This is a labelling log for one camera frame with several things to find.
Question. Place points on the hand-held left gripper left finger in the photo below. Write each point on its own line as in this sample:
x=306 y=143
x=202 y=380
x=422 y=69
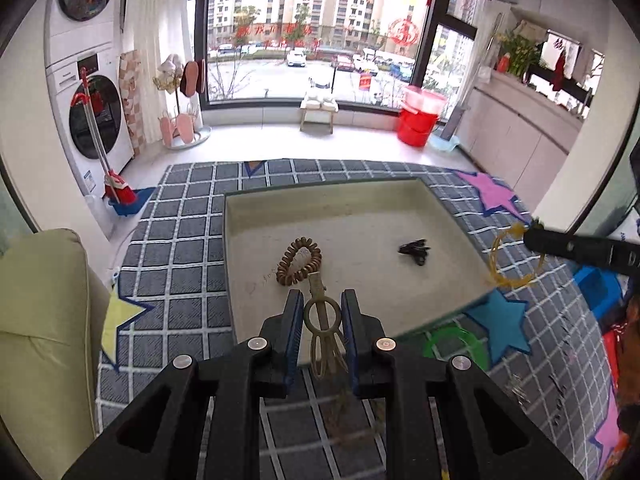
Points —
x=295 y=332

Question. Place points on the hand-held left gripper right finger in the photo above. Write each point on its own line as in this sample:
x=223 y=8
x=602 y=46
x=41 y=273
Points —
x=348 y=335

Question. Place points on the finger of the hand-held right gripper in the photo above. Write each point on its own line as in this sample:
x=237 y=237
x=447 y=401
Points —
x=580 y=249

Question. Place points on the beige looped hair clip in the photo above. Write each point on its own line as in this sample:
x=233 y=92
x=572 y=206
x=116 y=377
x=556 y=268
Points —
x=316 y=290

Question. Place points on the yellow thin bangle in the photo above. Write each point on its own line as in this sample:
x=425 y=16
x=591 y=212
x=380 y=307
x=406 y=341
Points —
x=495 y=260

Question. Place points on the green translucent bangle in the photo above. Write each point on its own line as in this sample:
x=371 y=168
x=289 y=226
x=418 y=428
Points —
x=452 y=332

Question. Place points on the beige shallow tray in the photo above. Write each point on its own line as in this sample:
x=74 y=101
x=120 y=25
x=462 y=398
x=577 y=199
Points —
x=360 y=230

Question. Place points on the blue plastic box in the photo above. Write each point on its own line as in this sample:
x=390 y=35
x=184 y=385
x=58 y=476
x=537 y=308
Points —
x=597 y=290

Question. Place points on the black hair clip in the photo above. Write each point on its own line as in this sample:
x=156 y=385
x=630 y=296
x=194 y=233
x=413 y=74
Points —
x=415 y=251

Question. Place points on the white cabinet counter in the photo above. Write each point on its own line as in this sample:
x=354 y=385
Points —
x=520 y=125

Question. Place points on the blue checked star mat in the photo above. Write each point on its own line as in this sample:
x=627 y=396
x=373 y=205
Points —
x=190 y=240

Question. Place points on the light blue basin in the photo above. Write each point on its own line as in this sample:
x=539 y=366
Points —
x=445 y=144

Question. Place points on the red hanging cloth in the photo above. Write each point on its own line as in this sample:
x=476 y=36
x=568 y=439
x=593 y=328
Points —
x=559 y=72

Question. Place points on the grey washboard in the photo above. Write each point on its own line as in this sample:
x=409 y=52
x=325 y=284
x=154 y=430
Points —
x=455 y=122

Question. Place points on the blue dustpan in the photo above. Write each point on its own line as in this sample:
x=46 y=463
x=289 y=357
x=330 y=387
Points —
x=142 y=200

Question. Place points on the red bucket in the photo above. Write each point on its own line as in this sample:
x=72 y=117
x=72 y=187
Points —
x=415 y=130

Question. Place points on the green potted plant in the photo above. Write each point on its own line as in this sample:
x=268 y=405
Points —
x=517 y=52

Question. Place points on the pink bucket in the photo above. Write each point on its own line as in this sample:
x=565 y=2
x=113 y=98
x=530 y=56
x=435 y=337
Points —
x=425 y=100

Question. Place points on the wooden stool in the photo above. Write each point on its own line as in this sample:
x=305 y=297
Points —
x=317 y=115

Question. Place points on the red mop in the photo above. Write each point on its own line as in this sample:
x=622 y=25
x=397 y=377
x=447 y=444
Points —
x=120 y=190

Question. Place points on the white slippers pair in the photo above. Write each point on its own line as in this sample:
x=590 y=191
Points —
x=320 y=100

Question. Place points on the slipper rack with slippers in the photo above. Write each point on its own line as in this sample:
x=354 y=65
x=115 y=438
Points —
x=182 y=120

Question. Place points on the pale green sofa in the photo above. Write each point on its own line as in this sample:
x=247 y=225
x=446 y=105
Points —
x=45 y=320

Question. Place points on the round red window decal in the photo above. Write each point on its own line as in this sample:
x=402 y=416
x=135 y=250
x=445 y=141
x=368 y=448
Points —
x=404 y=32

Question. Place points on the pink checked folded board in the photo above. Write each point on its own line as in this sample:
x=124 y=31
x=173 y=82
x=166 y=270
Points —
x=131 y=100

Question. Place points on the white washing machine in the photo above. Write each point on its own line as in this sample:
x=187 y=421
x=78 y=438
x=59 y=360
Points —
x=95 y=125

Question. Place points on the large window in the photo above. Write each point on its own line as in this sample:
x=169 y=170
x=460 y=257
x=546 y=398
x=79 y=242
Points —
x=320 y=20

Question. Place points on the white curtain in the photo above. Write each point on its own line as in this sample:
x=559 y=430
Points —
x=160 y=15

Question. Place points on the white dryer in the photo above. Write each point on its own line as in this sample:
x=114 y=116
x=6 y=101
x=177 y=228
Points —
x=85 y=5

